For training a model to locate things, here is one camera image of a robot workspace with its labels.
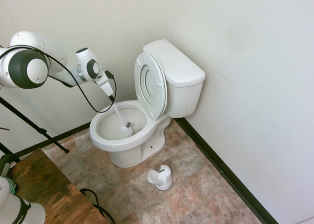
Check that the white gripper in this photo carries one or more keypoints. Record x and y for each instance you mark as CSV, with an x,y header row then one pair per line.
x,y
104,83

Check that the white toilet brush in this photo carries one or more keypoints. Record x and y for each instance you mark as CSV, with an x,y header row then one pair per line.
x,y
125,131

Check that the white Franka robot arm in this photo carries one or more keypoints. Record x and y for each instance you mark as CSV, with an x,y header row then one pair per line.
x,y
27,67

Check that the white raised toilet seat lid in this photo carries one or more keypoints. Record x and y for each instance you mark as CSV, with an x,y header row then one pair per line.
x,y
152,86

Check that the white toilet bowl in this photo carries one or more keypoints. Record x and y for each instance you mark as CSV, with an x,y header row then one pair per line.
x,y
127,145

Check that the white toilet tank lid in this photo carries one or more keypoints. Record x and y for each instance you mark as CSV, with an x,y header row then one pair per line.
x,y
174,62

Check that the white toilet tank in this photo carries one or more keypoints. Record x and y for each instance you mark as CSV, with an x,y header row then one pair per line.
x,y
184,101

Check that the white toilet brush holder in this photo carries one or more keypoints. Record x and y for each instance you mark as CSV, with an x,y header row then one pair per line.
x,y
160,177

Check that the black baseboard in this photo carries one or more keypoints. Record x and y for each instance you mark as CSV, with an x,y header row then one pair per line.
x,y
68,133
220,165

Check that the dark wooden table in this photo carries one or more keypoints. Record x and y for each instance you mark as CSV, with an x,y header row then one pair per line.
x,y
51,184

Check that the black camera tripod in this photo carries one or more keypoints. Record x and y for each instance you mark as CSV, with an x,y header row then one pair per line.
x,y
32,124

